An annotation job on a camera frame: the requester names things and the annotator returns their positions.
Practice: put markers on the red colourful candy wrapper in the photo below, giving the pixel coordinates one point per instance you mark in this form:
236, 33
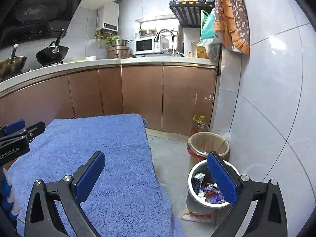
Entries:
210, 189

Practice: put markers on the teal plastic bag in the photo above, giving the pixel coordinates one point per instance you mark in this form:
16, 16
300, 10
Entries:
207, 25

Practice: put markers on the brown cooking pot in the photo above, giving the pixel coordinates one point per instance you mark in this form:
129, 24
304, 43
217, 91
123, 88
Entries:
118, 52

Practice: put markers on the white water heater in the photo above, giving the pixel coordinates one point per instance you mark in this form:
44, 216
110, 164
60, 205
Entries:
107, 18

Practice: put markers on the yellow cooking oil jug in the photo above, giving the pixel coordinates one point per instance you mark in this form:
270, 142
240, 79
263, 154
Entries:
199, 124

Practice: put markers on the black range hood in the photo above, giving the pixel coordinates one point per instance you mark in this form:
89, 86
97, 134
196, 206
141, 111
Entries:
30, 20

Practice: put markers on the chrome kitchen faucet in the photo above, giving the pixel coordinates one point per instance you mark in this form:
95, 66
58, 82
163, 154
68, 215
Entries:
165, 45

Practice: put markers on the brown kitchen cabinets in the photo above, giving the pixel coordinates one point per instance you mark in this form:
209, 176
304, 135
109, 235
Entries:
168, 97

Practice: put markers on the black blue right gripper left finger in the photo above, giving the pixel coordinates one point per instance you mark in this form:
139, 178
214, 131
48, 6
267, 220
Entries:
86, 177

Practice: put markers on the steel frying pan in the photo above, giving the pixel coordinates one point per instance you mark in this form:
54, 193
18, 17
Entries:
12, 65

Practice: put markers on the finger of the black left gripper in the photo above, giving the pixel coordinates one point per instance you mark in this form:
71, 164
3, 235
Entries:
35, 130

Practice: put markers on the white microwave oven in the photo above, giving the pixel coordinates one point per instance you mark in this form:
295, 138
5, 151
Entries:
143, 46

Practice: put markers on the black wok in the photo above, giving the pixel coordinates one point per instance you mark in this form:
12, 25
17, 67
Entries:
54, 53

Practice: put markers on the blue white gloved hand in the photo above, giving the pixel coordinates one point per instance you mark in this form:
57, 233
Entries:
8, 201

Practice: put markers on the purple glove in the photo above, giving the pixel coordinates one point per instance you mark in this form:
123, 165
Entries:
217, 199

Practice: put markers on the white metal trash bin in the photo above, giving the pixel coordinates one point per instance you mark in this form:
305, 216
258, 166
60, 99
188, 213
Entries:
199, 204

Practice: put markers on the brown wicker basket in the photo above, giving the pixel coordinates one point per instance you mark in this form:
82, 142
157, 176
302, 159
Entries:
201, 144

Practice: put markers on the blue white milk carton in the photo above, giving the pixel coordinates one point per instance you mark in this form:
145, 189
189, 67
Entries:
197, 182

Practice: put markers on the black dish rack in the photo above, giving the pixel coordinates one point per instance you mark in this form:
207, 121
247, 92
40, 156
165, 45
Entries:
189, 12

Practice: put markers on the orange brown apron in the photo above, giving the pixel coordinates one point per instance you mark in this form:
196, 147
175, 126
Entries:
232, 26

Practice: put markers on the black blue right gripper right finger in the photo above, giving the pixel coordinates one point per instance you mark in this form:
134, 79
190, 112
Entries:
225, 176

